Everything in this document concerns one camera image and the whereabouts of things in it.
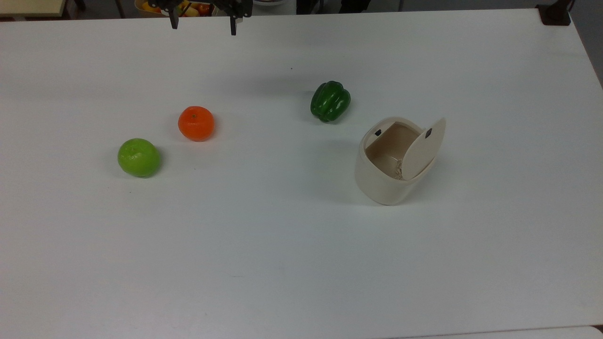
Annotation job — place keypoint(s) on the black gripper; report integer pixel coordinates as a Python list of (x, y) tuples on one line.
[(221, 5)]

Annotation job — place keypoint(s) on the white round base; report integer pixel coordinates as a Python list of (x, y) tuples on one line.
[(273, 2)]

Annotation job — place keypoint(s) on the light green apple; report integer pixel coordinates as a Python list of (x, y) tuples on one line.
[(139, 157)]

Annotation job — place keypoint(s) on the beige garbage bin body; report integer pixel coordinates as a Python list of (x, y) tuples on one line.
[(381, 186)]

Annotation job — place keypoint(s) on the orange tangerine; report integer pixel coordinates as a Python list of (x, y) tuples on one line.
[(196, 123)]

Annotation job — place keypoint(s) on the crumpled paper scrap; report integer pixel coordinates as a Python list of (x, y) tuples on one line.
[(399, 170)]

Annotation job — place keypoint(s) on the green bell pepper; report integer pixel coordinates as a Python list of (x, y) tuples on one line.
[(330, 101)]

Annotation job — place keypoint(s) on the light wooden table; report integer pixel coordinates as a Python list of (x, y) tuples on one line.
[(30, 7)]

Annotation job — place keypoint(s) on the dark corner clamp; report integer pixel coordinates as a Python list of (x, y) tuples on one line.
[(555, 14)]

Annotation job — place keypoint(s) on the basket of toy fruit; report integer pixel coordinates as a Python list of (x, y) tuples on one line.
[(198, 9)]

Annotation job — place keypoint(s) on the beige garbage bin lid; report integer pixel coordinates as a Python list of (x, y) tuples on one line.
[(424, 150)]

